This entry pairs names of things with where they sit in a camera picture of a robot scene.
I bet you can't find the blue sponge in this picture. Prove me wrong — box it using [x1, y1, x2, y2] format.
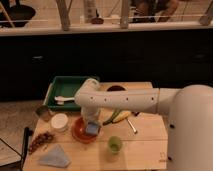
[86, 122, 100, 135]

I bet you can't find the red bowl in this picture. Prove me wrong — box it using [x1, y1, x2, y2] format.
[71, 117, 99, 144]

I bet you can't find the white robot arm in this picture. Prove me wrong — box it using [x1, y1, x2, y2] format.
[74, 78, 213, 171]

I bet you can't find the purple bowl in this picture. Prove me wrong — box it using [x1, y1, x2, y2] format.
[107, 85, 126, 91]

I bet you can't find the yellow corn cob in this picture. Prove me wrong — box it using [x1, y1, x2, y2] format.
[113, 111, 131, 123]

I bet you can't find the green vegetable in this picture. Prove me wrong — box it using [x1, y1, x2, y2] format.
[102, 109, 121, 125]

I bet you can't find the black scrub brush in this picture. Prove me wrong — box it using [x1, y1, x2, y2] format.
[132, 112, 140, 117]

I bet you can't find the green plastic tray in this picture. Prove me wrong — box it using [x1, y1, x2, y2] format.
[45, 76, 88, 111]

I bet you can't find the green cup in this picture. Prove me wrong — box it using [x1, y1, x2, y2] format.
[107, 136, 123, 154]

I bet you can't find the white round container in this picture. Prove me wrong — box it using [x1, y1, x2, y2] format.
[50, 113, 69, 132]

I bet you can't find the dark cabinet counter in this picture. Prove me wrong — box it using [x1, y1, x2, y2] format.
[0, 29, 213, 101]

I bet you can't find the small metal cup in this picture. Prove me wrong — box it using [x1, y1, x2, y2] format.
[36, 105, 51, 122]

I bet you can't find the red grapes bunch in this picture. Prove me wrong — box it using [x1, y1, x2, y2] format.
[28, 132, 54, 154]

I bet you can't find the light blue cloth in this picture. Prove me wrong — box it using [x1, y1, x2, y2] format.
[38, 145, 71, 168]

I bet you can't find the black table side bracket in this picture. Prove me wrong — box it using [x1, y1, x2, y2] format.
[20, 127, 33, 171]

